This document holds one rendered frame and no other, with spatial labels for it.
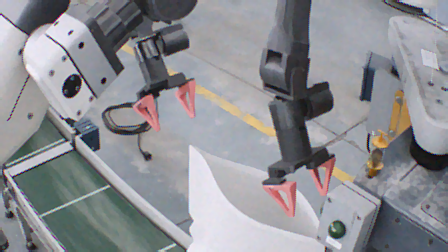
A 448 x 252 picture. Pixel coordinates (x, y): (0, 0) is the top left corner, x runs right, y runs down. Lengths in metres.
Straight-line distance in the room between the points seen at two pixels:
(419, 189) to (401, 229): 0.07
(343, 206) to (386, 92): 0.48
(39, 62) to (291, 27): 0.46
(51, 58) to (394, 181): 0.51
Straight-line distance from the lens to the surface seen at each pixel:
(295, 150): 1.02
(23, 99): 0.91
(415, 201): 0.77
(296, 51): 0.98
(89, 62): 0.76
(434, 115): 0.83
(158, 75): 1.30
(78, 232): 2.07
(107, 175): 2.33
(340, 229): 0.75
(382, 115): 1.20
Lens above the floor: 1.79
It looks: 32 degrees down
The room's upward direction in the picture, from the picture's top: 4 degrees clockwise
